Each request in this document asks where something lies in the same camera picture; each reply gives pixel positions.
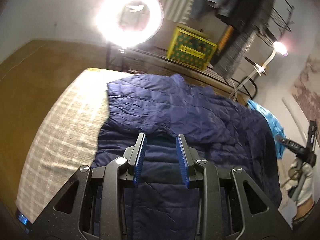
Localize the light blue garment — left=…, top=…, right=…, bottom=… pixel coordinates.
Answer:
left=247, top=99, right=286, bottom=159

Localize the navy blue quilted jacket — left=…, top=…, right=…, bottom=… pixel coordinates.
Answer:
left=92, top=74, right=281, bottom=239

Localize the right forearm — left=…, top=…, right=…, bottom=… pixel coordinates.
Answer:
left=291, top=197, right=315, bottom=232

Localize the black metal clothes rack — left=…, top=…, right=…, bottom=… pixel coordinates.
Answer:
left=106, top=0, right=293, bottom=103

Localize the white-gloved right hand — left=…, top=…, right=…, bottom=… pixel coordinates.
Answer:
left=284, top=158, right=313, bottom=207

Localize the beige plaid bed cover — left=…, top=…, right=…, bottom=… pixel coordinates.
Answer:
left=16, top=68, right=129, bottom=223

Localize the white clip-on lamp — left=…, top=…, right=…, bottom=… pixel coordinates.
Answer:
left=229, top=41, right=288, bottom=101

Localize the yellow green patterned box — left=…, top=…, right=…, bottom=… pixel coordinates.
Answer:
left=167, top=24, right=217, bottom=70

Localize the grey plaid long coat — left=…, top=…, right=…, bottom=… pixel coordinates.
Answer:
left=210, top=0, right=274, bottom=78

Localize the landscape painting wall scroll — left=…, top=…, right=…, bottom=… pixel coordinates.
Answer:
left=291, top=55, right=320, bottom=142

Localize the white ring light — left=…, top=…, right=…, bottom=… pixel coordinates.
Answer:
left=93, top=0, right=164, bottom=48

